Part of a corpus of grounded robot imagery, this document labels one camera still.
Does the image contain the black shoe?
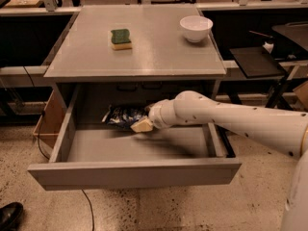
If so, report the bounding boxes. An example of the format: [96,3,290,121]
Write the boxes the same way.
[0,202,24,231]

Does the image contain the green yellow sponge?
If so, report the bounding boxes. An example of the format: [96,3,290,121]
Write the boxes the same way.
[111,29,132,50]

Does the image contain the blue chip bag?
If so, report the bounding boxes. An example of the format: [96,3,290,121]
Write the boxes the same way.
[102,105,148,130]

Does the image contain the black table frame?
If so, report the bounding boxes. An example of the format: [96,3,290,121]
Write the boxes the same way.
[219,61,307,111]

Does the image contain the white bowl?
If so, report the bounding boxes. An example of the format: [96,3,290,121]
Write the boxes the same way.
[180,15,214,42]

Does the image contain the grey open drawer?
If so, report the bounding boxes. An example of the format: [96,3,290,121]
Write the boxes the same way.
[28,84,241,191]

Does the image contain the black tray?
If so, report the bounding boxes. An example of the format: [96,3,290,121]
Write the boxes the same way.
[230,46,286,79]

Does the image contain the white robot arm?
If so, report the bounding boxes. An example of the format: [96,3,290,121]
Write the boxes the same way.
[131,90,308,231]

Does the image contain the black floor cable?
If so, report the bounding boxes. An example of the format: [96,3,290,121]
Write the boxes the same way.
[22,65,96,231]

